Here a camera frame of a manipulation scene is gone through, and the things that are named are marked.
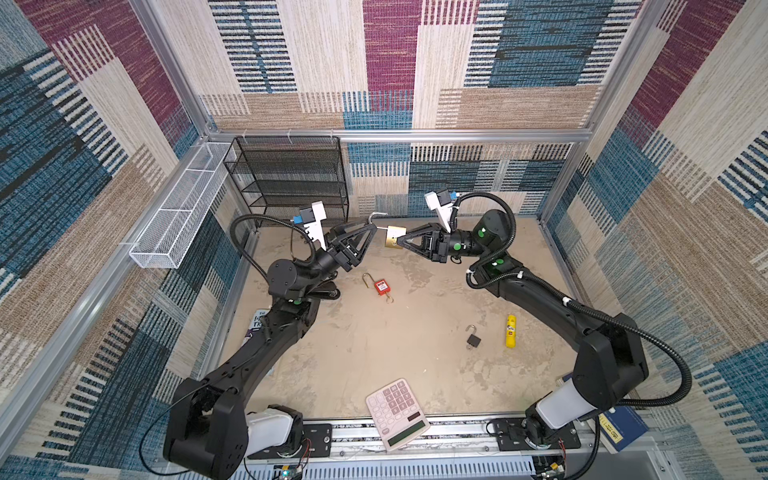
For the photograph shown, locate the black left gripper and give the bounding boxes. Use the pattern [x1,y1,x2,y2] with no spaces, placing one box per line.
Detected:
[297,222,371,302]

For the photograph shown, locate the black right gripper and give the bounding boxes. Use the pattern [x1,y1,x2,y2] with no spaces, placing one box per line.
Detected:
[396,221,488,264]

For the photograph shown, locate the brass padlock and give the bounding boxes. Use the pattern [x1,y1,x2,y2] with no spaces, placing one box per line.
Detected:
[368,211,407,248]

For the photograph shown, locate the red safety padlock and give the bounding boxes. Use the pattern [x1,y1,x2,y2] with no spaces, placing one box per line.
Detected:
[362,273,394,304]

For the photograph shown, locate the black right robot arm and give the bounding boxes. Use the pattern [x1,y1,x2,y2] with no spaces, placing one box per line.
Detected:
[396,190,693,450]

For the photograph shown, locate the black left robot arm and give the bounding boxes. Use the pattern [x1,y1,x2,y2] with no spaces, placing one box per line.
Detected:
[160,221,377,479]

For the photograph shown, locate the black stapler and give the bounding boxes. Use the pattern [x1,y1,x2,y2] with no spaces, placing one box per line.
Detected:
[309,285,341,300]

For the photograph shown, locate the small black padlock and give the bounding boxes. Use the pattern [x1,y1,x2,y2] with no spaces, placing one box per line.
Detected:
[466,325,481,350]

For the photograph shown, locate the treehouse paperback book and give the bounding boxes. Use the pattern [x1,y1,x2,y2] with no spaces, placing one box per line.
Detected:
[242,309,271,345]

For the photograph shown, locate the pink calculator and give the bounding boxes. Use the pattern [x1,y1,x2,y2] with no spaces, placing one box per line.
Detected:
[365,378,430,452]

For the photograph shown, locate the dark blue hardcover book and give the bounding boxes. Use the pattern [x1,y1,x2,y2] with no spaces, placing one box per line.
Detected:
[597,406,649,454]

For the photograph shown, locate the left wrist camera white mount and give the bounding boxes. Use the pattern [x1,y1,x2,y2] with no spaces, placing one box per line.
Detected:
[292,201,327,250]

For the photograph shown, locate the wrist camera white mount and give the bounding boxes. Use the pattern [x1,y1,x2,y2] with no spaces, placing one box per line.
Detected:
[424,189,458,233]
[292,201,327,250]

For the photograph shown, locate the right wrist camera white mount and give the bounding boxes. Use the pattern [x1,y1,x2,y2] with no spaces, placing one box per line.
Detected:
[424,189,458,233]

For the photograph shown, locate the black wire shelf rack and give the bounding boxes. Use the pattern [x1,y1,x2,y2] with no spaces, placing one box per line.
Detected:
[223,136,350,223]

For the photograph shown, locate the white wire mesh basket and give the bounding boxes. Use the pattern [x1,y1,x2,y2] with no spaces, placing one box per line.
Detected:
[129,142,229,269]

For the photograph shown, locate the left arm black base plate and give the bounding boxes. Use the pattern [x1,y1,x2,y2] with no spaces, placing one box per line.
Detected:
[248,423,333,460]

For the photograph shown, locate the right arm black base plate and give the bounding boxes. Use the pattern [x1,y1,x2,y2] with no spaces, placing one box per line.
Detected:
[486,417,582,452]

